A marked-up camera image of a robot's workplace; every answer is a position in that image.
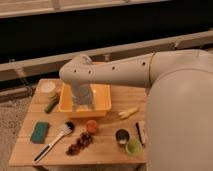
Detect white dish brush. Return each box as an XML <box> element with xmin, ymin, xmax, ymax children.
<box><xmin>34</xmin><ymin>121</ymin><xmax>75</xmax><ymax>163</ymax></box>

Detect yellow banana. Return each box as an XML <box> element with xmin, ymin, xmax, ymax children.
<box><xmin>118</xmin><ymin>107</ymin><xmax>139</xmax><ymax>119</ymax></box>

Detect dark grape bunch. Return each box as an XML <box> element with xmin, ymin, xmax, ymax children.
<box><xmin>66</xmin><ymin>132</ymin><xmax>93</xmax><ymax>155</ymax></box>

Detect white round bowl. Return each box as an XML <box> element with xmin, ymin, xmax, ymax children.
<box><xmin>40</xmin><ymin>81</ymin><xmax>56</xmax><ymax>94</ymax></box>

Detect red apple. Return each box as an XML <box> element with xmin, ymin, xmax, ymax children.
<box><xmin>86</xmin><ymin>120</ymin><xmax>98</xmax><ymax>134</ymax></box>

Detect yellow plastic bin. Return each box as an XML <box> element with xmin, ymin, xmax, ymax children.
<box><xmin>58</xmin><ymin>83</ymin><xmax>112</xmax><ymax>118</ymax></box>

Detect green plastic cup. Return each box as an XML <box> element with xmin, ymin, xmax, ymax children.
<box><xmin>125</xmin><ymin>139</ymin><xmax>143</xmax><ymax>156</ymax></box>

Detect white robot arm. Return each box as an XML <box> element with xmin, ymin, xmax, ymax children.
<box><xmin>59</xmin><ymin>49</ymin><xmax>213</xmax><ymax>171</ymax></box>

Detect green cucumber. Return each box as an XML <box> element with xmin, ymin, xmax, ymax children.
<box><xmin>44</xmin><ymin>99</ymin><xmax>59</xmax><ymax>113</ymax></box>

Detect green sponge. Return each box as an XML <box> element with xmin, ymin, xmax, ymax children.
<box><xmin>30</xmin><ymin>122</ymin><xmax>49</xmax><ymax>144</ymax></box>

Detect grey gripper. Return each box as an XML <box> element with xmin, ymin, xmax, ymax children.
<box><xmin>71</xmin><ymin>84</ymin><xmax>94</xmax><ymax>112</ymax></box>

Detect metal cup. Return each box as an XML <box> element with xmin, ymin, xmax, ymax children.
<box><xmin>115</xmin><ymin>129</ymin><xmax>130</xmax><ymax>145</ymax></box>

